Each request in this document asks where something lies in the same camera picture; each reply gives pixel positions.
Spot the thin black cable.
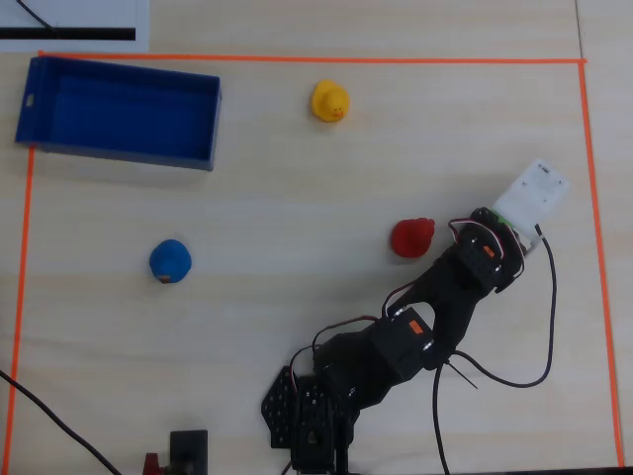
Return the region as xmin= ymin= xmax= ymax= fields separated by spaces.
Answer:
xmin=16 ymin=0 xmax=56 ymax=32

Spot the blue rubber duck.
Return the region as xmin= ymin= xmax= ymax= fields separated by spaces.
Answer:
xmin=148 ymin=238 xmax=193 ymax=285

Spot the orange tape strip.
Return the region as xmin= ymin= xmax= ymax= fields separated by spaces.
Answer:
xmin=38 ymin=49 xmax=588 ymax=66
xmin=577 ymin=61 xmax=626 ymax=468
xmin=1 ymin=144 xmax=37 ymax=475

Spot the yellow rubber duck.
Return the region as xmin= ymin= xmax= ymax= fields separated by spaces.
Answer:
xmin=311 ymin=79 xmax=351 ymax=124

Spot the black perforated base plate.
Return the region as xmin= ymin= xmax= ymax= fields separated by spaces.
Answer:
xmin=260 ymin=365 xmax=304 ymax=449

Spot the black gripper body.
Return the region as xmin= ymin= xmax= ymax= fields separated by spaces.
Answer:
xmin=450 ymin=207 xmax=526 ymax=294

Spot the blue plastic box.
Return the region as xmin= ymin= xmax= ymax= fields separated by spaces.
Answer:
xmin=14 ymin=55 xmax=223 ymax=172

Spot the black table clamp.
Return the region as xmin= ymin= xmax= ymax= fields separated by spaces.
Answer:
xmin=167 ymin=429 xmax=210 ymax=475

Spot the white paper sheet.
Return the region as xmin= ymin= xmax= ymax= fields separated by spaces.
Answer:
xmin=0 ymin=0 xmax=150 ymax=52

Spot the green rubber duck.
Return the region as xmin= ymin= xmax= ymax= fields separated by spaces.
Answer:
xmin=487 ymin=208 xmax=518 ymax=232

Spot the long black cable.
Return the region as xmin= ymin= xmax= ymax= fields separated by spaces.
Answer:
xmin=0 ymin=368 xmax=124 ymax=475

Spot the red rubber duck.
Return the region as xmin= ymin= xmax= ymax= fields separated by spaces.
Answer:
xmin=391 ymin=217 xmax=437 ymax=259

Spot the white camera box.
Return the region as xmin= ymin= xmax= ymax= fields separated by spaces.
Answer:
xmin=492 ymin=157 xmax=571 ymax=259

